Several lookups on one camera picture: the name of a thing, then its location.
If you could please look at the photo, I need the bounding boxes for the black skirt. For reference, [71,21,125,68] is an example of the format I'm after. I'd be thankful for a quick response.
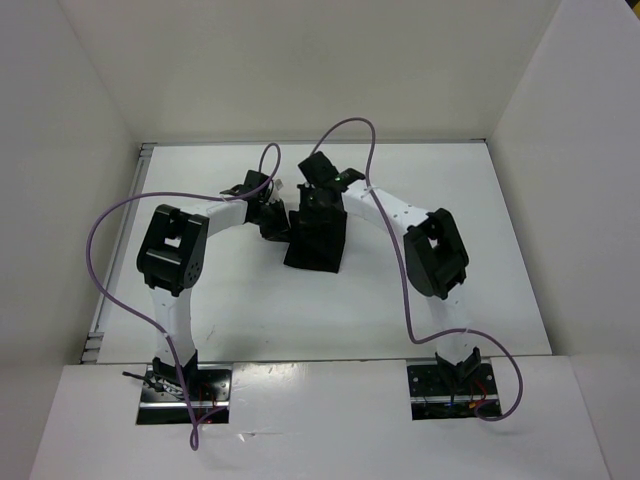
[284,202,348,274]

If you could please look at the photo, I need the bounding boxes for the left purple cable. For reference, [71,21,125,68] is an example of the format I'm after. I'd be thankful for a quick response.
[87,143,282,451]

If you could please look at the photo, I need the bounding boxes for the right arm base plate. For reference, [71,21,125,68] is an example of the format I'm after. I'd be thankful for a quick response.
[406,360,502,421]

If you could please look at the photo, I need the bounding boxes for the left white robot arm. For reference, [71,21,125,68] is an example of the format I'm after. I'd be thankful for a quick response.
[136,170,290,400]

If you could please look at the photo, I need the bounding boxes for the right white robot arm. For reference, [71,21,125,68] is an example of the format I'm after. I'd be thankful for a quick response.
[285,152,481,393]

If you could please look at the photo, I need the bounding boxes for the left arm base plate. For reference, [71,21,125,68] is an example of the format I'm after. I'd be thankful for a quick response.
[136,364,232,426]

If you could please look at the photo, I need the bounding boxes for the purple cable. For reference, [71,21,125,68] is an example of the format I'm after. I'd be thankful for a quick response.
[87,143,282,451]
[305,117,526,422]

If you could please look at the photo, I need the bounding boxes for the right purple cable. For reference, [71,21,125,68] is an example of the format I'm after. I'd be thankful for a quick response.
[305,117,526,422]

